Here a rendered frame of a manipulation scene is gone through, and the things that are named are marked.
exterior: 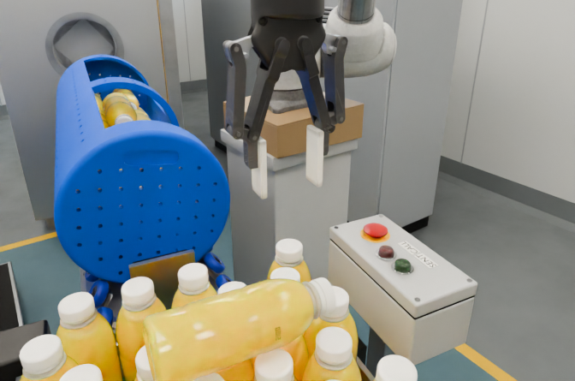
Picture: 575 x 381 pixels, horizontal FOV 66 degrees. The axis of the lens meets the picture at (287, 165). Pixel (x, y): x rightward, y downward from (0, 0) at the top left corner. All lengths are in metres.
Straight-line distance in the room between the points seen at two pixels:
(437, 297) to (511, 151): 2.90
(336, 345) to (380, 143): 1.93
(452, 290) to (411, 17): 1.86
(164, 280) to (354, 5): 0.81
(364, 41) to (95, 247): 0.84
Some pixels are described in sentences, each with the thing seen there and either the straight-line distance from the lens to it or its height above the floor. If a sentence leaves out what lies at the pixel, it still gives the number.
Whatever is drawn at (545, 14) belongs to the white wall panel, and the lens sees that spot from 3.26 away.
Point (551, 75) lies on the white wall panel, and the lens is 3.25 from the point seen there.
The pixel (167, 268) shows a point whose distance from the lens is 0.73.
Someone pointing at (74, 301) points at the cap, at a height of 1.10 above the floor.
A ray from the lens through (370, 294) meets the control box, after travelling 0.64.
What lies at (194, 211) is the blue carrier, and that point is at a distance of 0.79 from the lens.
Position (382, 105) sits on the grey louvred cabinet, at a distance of 2.32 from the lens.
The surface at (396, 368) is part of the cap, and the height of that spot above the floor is 1.10.
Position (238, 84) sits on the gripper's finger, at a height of 1.35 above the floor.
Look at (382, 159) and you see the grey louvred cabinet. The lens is 2.41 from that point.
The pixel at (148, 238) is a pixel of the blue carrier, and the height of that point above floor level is 1.05.
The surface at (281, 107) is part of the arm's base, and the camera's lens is 1.28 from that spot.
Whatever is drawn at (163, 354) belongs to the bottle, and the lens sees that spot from 0.43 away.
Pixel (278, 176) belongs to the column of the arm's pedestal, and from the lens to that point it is 1.26.
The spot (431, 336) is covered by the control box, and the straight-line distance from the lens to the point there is 0.62.
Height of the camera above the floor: 1.45
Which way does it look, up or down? 23 degrees down
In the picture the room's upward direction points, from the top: straight up
